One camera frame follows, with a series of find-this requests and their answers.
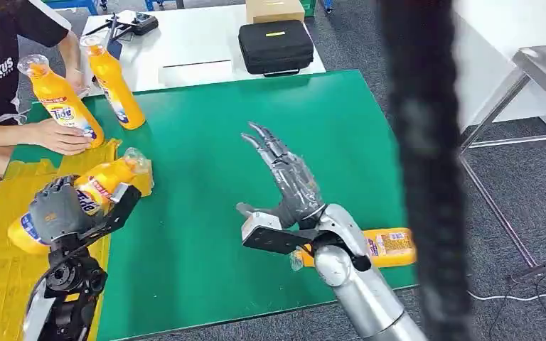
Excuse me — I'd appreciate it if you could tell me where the green table mat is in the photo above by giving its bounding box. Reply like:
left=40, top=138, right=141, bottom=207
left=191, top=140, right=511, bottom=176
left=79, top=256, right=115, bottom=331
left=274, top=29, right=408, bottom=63
left=9, top=70, right=419, bottom=341

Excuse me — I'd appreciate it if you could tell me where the white table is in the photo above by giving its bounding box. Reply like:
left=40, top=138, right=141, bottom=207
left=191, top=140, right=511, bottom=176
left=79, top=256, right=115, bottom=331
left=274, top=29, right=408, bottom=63
left=77, top=4, right=326, bottom=98

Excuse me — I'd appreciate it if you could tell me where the orange drink bottle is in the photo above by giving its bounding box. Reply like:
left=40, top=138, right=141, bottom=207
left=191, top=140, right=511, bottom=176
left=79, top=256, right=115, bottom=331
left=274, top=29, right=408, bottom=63
left=80, top=35, right=146, bottom=131
left=17, top=54, right=105, bottom=150
left=7, top=147, right=155, bottom=256
left=289, top=227, right=417, bottom=271

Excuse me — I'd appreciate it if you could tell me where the cardboard box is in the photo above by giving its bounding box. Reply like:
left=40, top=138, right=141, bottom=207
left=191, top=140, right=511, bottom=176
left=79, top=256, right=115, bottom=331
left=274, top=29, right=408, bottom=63
left=245, top=0, right=306, bottom=24

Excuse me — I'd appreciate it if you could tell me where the black floor cable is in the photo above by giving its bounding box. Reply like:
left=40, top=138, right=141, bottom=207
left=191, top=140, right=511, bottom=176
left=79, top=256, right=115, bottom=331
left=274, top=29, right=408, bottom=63
left=487, top=273, right=546, bottom=341

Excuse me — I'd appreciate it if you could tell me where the white floor cable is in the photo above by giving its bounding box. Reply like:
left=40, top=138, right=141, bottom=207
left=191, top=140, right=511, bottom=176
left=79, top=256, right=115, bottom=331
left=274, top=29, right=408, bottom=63
left=466, top=263, right=546, bottom=303

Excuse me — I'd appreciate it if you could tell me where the black carrying case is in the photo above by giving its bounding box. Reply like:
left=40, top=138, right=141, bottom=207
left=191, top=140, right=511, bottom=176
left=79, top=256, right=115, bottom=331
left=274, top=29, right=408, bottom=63
left=237, top=19, right=315, bottom=79

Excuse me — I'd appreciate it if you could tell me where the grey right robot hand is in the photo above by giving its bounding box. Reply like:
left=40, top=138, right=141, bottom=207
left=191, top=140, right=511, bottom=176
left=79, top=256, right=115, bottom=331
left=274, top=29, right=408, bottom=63
left=236, top=121, right=326, bottom=230

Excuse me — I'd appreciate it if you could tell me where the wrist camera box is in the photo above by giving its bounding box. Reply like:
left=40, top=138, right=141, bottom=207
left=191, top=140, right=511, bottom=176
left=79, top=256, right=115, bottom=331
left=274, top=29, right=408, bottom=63
left=241, top=212, right=319, bottom=256
left=77, top=182, right=142, bottom=248

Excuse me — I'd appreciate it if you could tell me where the thick black hanging cable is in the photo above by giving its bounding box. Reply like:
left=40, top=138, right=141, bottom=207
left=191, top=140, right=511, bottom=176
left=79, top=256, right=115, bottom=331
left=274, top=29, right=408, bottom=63
left=377, top=0, right=476, bottom=341

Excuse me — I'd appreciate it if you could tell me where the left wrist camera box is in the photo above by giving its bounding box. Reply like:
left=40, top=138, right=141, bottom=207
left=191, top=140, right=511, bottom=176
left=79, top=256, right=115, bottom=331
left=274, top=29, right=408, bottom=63
left=77, top=182, right=142, bottom=248

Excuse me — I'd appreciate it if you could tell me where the black remote controller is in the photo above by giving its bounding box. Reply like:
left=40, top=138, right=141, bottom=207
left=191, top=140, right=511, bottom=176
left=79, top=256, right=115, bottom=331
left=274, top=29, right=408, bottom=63
left=129, top=13, right=159, bottom=37

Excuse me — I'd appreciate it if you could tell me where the blue metal frame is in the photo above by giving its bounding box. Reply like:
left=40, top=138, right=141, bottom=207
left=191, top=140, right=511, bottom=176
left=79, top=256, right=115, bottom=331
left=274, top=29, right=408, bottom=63
left=42, top=0, right=109, bottom=15

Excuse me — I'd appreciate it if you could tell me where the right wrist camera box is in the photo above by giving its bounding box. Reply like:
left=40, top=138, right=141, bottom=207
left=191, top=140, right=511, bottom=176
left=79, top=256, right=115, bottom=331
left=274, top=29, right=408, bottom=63
left=241, top=212, right=319, bottom=256

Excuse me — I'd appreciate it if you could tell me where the person's left hand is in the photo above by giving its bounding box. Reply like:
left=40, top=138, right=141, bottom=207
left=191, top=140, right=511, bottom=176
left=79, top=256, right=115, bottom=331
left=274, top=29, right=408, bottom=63
left=65, top=67, right=89, bottom=97

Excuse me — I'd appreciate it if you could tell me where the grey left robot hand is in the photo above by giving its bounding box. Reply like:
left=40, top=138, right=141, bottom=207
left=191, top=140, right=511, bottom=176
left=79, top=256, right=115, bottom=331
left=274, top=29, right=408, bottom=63
left=28, top=175, right=100, bottom=246

